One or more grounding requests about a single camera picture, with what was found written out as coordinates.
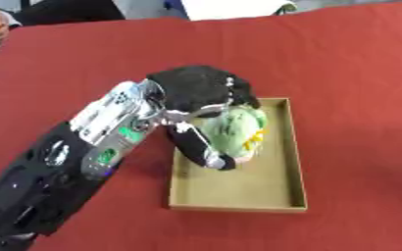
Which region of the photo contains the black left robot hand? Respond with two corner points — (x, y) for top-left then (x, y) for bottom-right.
(144, 65), (263, 172)

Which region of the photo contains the green soft toy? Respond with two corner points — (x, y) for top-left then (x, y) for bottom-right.
(199, 103), (270, 165)

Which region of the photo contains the tan cardboard box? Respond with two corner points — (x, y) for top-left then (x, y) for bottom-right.
(167, 96), (310, 214)

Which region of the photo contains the white board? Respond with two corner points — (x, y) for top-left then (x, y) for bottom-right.
(178, 0), (299, 22)

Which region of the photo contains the person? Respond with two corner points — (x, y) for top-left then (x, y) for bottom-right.
(0, 0), (127, 49)

